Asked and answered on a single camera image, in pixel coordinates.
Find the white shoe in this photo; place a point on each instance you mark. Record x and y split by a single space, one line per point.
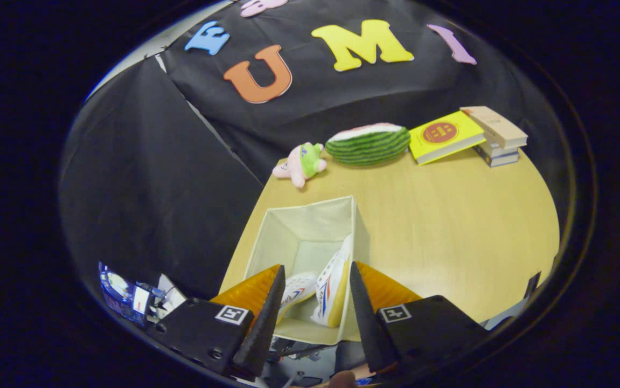
334 285
299 285

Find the watermelon slice plush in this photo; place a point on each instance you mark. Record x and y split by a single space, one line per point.
366 145

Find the white book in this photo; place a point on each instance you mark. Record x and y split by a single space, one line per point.
503 151

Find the dark grey book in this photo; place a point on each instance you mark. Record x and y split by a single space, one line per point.
501 160

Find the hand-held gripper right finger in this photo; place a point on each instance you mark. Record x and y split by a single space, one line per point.
366 318

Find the white paper sheets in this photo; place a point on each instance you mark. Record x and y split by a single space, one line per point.
172 293

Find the yellow book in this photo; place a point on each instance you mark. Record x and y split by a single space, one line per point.
441 137

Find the beige book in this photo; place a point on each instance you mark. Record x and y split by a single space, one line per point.
495 126

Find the lit computer screen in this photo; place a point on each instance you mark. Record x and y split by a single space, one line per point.
118 293

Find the beige fabric storage box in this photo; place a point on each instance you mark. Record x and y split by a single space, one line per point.
304 226

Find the black upright panel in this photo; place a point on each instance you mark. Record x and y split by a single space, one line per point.
533 284

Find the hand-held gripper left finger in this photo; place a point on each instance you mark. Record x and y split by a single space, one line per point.
266 323

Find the pink green plush toy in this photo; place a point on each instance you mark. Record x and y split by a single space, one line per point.
301 161

